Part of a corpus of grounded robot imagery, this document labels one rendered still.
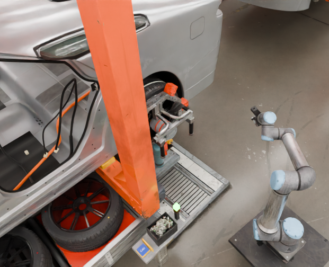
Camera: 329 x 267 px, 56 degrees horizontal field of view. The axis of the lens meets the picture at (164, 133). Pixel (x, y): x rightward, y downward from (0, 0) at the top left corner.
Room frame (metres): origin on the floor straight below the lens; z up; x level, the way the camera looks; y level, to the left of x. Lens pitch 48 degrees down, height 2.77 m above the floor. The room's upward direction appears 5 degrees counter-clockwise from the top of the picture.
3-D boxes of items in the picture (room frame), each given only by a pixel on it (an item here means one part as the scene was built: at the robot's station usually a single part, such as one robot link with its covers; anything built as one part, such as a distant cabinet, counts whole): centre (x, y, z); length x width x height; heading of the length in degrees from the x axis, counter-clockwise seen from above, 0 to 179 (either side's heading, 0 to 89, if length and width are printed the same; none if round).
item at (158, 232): (1.04, 0.08, 0.51); 0.20 x 0.14 x 0.13; 126
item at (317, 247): (0.92, -0.86, 0.15); 0.60 x 0.60 x 0.30; 34
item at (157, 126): (1.79, 0.00, 0.85); 0.21 x 0.14 x 0.14; 41
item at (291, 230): (0.92, -0.85, 0.56); 0.17 x 0.15 x 0.18; 81
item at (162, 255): (1.00, 0.13, 0.21); 0.10 x 0.10 x 0.42; 41
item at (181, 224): (1.02, 0.11, 0.44); 0.43 x 0.17 x 0.03; 131
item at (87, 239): (1.34, 0.74, 0.39); 0.66 x 0.66 x 0.24
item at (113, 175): (1.49, 0.41, 0.69); 0.52 x 0.17 x 0.35; 41
